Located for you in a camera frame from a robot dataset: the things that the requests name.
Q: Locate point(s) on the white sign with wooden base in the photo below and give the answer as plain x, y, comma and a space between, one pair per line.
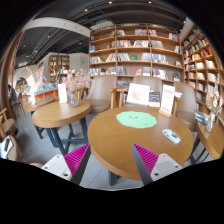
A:
167, 98

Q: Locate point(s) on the round wooden side table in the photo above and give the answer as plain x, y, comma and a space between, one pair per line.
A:
60, 113
213, 140
33, 106

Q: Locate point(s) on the green blob-shaped mouse pad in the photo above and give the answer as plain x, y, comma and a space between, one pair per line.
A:
136, 119

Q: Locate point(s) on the person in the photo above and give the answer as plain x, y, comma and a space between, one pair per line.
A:
12, 95

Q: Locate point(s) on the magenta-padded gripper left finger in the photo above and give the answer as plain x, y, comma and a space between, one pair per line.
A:
76, 158

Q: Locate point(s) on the stack of colourful books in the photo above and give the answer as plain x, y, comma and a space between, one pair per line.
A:
201, 117

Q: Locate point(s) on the small white table sign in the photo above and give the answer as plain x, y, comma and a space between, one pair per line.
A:
62, 93

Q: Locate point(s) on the transparent blue computer mouse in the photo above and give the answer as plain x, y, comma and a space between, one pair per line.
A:
171, 136

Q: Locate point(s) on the blue and orange display counter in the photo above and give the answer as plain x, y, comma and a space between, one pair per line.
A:
43, 93

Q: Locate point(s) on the brown padded wooden armchair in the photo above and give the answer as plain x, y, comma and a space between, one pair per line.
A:
100, 90
186, 106
146, 81

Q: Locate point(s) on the light blue book stack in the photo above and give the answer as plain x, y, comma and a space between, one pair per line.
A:
178, 94

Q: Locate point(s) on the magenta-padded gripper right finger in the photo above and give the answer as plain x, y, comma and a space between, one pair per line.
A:
146, 158

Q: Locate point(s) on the glass vase with dried flowers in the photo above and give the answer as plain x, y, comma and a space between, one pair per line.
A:
210, 121
73, 96

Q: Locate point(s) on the plain wooden chair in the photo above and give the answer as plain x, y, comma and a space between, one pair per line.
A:
7, 125

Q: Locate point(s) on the white framed floral picture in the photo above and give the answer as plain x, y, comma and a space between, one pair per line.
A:
138, 94

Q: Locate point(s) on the small wooden shelf unit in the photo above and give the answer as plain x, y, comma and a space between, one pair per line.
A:
59, 66

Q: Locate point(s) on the dark book with tan strip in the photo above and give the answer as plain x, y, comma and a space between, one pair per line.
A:
154, 99

